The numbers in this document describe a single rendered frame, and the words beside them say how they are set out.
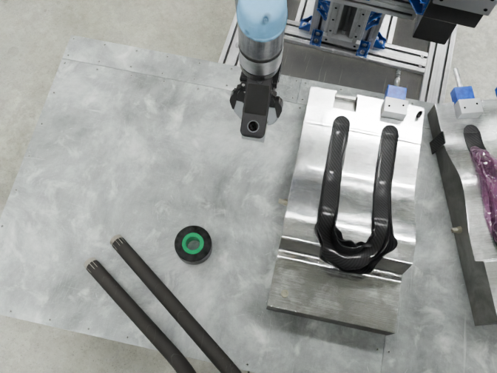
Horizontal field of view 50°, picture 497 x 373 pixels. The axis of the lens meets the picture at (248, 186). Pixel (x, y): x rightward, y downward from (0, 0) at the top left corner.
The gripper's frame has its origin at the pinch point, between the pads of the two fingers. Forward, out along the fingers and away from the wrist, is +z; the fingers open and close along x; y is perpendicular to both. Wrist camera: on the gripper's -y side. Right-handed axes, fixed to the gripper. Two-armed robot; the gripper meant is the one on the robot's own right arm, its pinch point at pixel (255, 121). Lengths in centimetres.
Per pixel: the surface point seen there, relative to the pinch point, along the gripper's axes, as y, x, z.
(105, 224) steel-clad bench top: -24.9, 28.9, 15.1
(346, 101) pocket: 13.6, -18.8, 8.7
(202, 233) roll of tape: -23.1, 6.7, 11.5
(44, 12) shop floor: 79, 110, 95
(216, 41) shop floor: 81, 33, 95
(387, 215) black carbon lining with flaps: -13.4, -30.3, 3.6
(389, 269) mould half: -23.4, -32.8, 6.9
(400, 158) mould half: 1.0, -32.2, 6.5
